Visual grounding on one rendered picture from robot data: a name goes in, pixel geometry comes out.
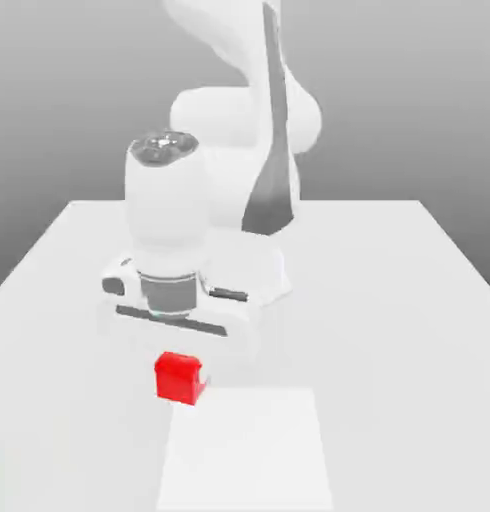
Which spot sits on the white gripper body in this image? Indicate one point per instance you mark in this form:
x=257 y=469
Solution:
x=237 y=320

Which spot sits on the small red cube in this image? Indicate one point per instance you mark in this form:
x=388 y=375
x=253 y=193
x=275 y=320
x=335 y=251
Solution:
x=175 y=380

